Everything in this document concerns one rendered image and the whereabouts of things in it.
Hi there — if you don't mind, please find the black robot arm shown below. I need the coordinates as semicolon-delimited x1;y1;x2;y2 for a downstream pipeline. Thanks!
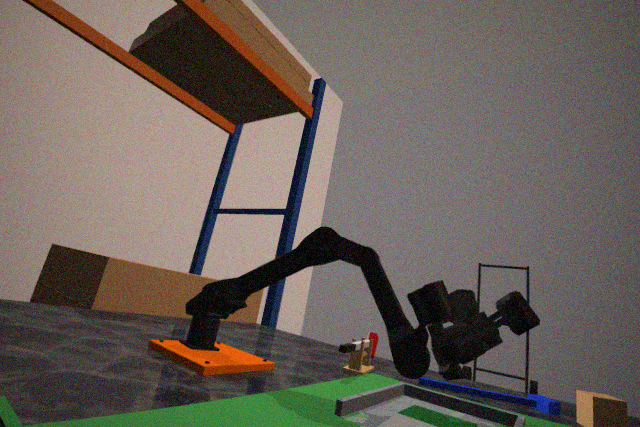
179;226;482;380

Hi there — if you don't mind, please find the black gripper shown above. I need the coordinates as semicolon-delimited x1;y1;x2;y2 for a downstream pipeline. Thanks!
458;291;540;365

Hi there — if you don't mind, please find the green putting mat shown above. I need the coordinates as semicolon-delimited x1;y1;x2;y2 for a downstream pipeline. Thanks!
23;373;401;427

